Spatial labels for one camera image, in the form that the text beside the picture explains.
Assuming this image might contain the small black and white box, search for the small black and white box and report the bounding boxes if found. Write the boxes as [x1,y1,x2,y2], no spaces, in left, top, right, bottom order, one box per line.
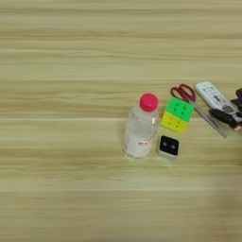
[156,134,182,161]

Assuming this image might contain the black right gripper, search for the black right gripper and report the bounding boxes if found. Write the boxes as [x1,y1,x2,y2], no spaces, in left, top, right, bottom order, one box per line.
[208,96,242,132]

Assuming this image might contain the red handled scissors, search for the red handled scissors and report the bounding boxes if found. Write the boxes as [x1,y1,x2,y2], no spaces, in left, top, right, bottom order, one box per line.
[169,83,228,139]

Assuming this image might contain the multicoloured puzzle cube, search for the multicoloured puzzle cube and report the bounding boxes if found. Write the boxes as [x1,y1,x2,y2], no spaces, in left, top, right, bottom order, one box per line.
[160,96,196,136]

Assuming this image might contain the white remote control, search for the white remote control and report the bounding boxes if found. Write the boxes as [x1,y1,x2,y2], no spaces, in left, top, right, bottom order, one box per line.
[194,80,242,125]

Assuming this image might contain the clear bottle with red cap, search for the clear bottle with red cap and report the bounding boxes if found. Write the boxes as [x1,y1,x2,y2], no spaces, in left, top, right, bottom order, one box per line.
[121,92,161,160]

